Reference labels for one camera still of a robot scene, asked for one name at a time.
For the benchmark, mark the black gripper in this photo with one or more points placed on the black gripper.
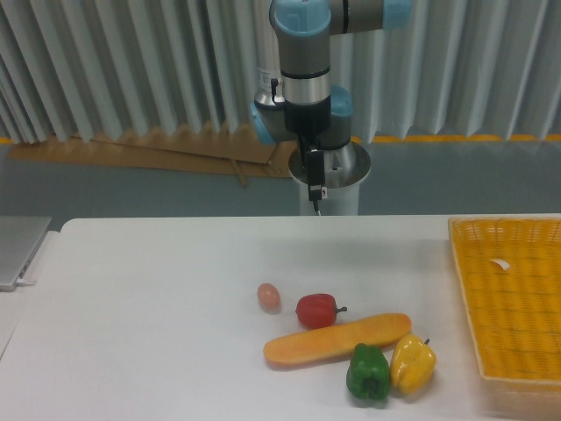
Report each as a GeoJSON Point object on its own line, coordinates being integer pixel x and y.
{"type": "Point", "coordinates": [308, 121]}

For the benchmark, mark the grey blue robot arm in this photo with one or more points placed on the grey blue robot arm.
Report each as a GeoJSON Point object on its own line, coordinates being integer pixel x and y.
{"type": "Point", "coordinates": [296, 98]}

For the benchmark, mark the long orange bread loaf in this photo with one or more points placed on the long orange bread loaf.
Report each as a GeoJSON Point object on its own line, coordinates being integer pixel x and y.
{"type": "Point", "coordinates": [337, 341]}

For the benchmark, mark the white label in basket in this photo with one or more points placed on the white label in basket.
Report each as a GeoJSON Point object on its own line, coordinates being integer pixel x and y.
{"type": "Point", "coordinates": [504, 265]}

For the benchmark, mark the yellow woven basket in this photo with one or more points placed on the yellow woven basket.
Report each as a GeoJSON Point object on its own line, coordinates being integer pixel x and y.
{"type": "Point", "coordinates": [513, 315]}

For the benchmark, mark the brown cardboard sheet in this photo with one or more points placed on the brown cardboard sheet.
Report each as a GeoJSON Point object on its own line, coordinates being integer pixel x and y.
{"type": "Point", "coordinates": [208, 152]}

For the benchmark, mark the brown egg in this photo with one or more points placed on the brown egg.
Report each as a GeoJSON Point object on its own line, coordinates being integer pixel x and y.
{"type": "Point", "coordinates": [268, 296]}

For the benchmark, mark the red bell pepper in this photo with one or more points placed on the red bell pepper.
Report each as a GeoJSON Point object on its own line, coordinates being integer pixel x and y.
{"type": "Point", "coordinates": [318, 310]}

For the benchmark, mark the green bell pepper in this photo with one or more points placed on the green bell pepper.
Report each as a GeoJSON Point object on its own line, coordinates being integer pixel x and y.
{"type": "Point", "coordinates": [368, 375]}

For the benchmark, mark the yellow bell pepper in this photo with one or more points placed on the yellow bell pepper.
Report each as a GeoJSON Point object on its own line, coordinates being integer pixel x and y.
{"type": "Point", "coordinates": [412, 364]}

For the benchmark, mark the grey pleated curtain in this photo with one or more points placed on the grey pleated curtain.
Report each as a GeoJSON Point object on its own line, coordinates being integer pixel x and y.
{"type": "Point", "coordinates": [104, 67]}

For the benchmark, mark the silver laptop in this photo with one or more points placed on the silver laptop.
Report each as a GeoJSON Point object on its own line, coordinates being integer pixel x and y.
{"type": "Point", "coordinates": [21, 238]}

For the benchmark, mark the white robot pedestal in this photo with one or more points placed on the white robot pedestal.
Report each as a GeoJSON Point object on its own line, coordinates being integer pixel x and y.
{"type": "Point", "coordinates": [345, 170]}

